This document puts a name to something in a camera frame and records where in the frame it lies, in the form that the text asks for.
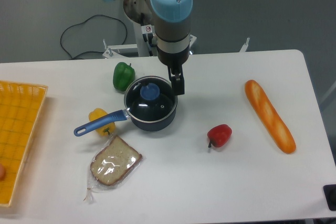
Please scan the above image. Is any glass lid with blue knob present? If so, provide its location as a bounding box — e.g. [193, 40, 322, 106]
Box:
[124, 76, 177, 123]

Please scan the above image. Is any white table bracket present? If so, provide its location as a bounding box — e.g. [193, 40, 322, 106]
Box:
[239, 37, 250, 52]

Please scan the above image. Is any dark blue saucepan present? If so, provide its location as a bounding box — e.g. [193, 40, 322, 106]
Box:
[73, 76, 179, 137]

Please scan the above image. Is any yellow bell pepper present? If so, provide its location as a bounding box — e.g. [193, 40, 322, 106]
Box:
[88, 108, 117, 137]

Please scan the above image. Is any black device at table edge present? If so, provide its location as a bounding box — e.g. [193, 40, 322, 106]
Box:
[323, 184, 336, 211]

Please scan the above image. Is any yellow woven basket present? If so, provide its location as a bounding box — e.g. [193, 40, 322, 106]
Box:
[1, 80, 48, 207]

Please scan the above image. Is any black cable on floor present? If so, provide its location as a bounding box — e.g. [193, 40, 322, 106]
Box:
[60, 14, 128, 60]

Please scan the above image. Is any red bell pepper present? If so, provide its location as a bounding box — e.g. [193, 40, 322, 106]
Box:
[207, 124, 233, 148]

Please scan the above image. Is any bread slice in plastic bag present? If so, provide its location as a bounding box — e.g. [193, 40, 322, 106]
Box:
[84, 136, 143, 204]

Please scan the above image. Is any green bell pepper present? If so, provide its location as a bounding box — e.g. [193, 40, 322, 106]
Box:
[113, 62, 135, 92]

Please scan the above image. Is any orange baguette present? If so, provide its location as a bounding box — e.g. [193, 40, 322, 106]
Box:
[245, 80, 296, 154]

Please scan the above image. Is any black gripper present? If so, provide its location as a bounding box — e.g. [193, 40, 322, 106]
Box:
[158, 46, 190, 95]

